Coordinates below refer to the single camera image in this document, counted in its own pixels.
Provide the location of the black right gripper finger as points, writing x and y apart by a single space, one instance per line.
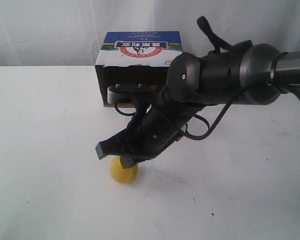
123 142
129 160

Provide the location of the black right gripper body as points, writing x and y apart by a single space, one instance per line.
160 126

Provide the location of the yellow ball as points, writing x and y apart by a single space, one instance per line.
122 175

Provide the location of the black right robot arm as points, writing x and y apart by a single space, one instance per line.
197 94

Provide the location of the blue white cardboard box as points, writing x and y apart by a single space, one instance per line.
136 58

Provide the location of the white backdrop curtain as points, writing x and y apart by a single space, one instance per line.
71 32

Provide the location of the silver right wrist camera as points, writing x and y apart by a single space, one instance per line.
121 93

